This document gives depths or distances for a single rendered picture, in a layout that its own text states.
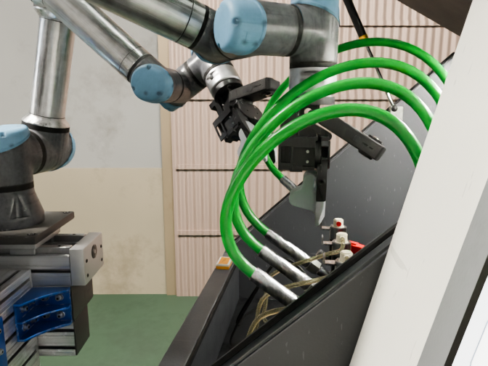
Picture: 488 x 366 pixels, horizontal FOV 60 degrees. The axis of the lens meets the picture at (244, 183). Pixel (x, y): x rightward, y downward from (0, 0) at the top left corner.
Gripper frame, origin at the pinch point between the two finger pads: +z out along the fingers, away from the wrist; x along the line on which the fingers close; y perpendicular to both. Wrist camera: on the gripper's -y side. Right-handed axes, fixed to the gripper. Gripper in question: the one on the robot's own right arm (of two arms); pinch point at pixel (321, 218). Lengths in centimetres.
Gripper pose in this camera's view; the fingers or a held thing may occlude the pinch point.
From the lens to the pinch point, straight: 72.4
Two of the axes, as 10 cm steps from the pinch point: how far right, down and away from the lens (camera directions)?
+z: 0.0, 9.8, 1.9
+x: -1.5, 1.8, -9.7
